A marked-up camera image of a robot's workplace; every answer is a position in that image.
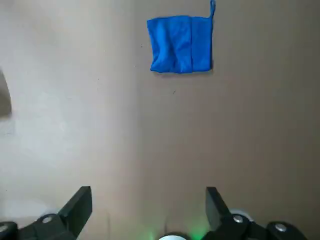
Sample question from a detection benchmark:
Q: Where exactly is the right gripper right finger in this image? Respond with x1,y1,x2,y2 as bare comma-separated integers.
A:
199,186,311,240

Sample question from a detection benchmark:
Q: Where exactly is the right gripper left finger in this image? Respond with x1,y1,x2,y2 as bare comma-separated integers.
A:
0,186,93,240

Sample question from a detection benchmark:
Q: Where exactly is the blue dishcloth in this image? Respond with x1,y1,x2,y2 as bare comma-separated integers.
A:
146,0,217,75

